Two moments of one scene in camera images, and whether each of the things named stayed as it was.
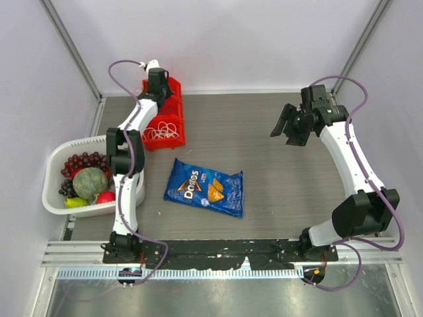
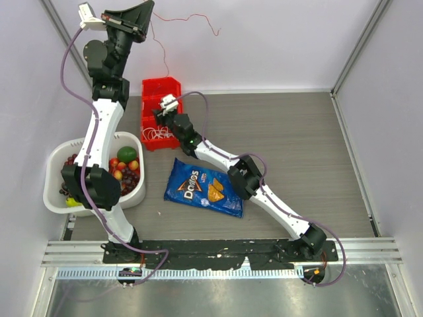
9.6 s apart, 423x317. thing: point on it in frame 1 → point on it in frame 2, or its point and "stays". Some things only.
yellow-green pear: (75, 201) stays
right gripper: (294, 139) → (160, 119)
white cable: (163, 131) stays
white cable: (164, 131) stays
